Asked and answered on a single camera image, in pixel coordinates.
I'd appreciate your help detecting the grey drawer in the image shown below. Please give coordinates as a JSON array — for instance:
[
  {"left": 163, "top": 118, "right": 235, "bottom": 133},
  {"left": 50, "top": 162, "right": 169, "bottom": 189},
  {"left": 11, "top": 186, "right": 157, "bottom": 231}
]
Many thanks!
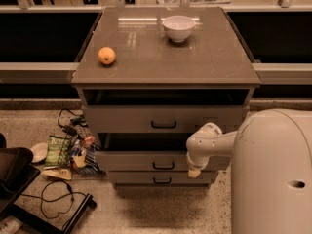
[
  {"left": 82, "top": 89, "right": 248, "bottom": 134},
  {"left": 107, "top": 171, "right": 217, "bottom": 185},
  {"left": 94, "top": 133, "right": 232, "bottom": 172}
]

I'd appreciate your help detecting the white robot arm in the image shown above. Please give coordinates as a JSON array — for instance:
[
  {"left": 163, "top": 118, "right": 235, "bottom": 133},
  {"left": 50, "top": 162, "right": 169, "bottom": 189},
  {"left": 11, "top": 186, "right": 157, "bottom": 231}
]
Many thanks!
[{"left": 186, "top": 109, "right": 312, "bottom": 234}]

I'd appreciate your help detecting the grey bottom drawer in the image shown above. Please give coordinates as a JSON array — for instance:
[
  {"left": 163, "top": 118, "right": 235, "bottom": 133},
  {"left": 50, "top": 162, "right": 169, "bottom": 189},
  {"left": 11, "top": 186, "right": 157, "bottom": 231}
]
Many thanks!
[{"left": 107, "top": 171, "right": 217, "bottom": 185}]

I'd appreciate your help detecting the grey drawer cabinet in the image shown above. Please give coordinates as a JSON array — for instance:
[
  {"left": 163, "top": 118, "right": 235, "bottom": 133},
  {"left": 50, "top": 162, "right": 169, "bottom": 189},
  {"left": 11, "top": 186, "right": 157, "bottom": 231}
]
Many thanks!
[{"left": 72, "top": 7, "right": 260, "bottom": 173}]

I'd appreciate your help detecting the grey top drawer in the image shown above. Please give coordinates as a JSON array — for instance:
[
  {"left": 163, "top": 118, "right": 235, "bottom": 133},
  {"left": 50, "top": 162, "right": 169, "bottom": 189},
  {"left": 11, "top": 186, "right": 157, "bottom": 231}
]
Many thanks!
[{"left": 82, "top": 89, "right": 248, "bottom": 134}]

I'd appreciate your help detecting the pile of snack packages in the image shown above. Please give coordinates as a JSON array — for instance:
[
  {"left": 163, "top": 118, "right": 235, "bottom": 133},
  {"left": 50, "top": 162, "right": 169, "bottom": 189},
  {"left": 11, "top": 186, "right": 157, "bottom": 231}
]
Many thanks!
[{"left": 69, "top": 136, "right": 100, "bottom": 175}]

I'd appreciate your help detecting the yellow snack bag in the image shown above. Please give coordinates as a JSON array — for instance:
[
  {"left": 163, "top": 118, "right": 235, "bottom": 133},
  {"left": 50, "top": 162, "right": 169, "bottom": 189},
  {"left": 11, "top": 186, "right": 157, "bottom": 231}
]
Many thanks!
[{"left": 42, "top": 169, "right": 72, "bottom": 180}]

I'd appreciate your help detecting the green chip bag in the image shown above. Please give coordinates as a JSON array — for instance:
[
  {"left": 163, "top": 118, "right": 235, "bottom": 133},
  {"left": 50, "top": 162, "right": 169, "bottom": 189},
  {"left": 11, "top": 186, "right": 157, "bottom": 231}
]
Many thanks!
[{"left": 44, "top": 136, "right": 71, "bottom": 168}]

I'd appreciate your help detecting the orange fruit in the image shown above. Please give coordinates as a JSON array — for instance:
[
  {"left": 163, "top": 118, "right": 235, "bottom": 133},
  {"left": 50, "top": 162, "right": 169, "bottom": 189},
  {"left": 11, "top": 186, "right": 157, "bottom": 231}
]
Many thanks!
[{"left": 97, "top": 47, "right": 116, "bottom": 65}]

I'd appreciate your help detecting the white bowl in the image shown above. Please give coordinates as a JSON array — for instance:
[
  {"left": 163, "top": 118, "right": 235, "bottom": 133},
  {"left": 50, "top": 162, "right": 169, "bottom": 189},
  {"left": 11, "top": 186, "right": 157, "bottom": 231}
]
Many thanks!
[{"left": 163, "top": 16, "right": 195, "bottom": 42}]

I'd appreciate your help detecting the white plate on floor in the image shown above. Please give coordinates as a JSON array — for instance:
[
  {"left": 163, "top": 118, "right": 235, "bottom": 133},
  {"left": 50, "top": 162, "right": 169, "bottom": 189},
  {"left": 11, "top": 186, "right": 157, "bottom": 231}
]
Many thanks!
[{"left": 30, "top": 142, "right": 48, "bottom": 163}]

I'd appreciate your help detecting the white shoe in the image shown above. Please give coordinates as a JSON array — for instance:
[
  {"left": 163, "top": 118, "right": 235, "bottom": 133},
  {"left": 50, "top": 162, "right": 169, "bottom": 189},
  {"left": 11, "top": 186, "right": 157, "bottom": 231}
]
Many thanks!
[{"left": 0, "top": 216, "right": 22, "bottom": 234}]

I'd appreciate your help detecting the black cable on floor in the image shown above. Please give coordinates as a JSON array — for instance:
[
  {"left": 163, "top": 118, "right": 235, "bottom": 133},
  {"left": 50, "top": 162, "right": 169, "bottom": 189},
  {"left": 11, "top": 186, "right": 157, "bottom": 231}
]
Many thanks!
[{"left": 20, "top": 179, "right": 88, "bottom": 232}]

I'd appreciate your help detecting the black power adapter cable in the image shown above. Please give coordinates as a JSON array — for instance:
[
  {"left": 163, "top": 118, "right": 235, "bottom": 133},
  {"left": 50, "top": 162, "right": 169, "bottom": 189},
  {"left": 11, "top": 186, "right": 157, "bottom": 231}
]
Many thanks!
[{"left": 57, "top": 108, "right": 90, "bottom": 137}]

